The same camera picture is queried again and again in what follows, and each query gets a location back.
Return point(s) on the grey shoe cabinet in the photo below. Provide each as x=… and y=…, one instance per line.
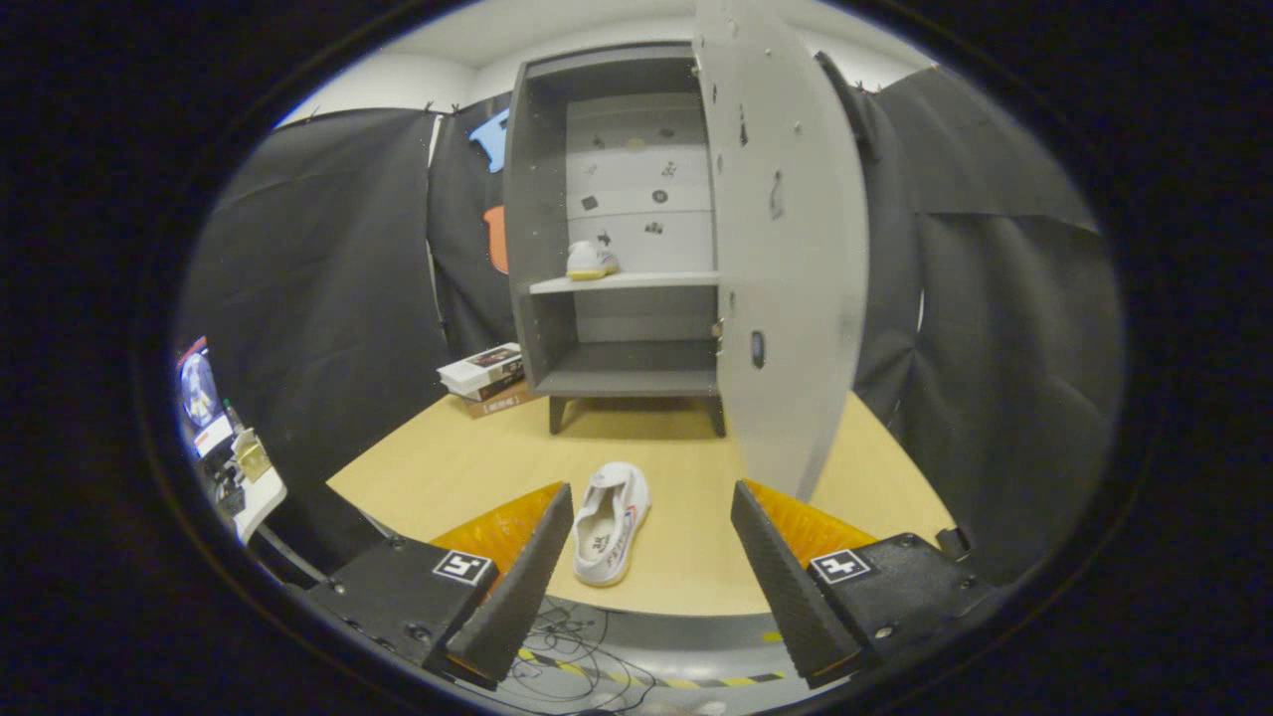
x=542, y=199

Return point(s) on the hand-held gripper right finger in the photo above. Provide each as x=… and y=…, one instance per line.
x=786, y=587

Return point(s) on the white side desk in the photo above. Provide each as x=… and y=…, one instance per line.
x=264, y=497

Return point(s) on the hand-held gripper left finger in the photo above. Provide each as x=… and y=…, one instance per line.
x=522, y=587

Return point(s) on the yellow black hazard tape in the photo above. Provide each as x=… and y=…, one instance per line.
x=686, y=682

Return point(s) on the small yellow box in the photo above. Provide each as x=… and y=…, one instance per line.
x=252, y=457

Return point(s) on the brown book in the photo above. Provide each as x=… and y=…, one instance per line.
x=507, y=401

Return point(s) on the black white book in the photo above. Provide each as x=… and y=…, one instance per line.
x=497, y=384

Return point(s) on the computer monitor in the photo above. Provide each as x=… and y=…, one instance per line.
x=199, y=393

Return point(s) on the white shoe yellow sole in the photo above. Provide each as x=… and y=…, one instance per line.
x=592, y=261

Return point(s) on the black backdrop cloth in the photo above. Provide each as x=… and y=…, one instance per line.
x=318, y=259

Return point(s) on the white cabinet shelf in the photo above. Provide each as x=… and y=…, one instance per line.
x=627, y=282

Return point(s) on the white shoe red blue stripes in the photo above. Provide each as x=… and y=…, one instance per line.
x=609, y=527

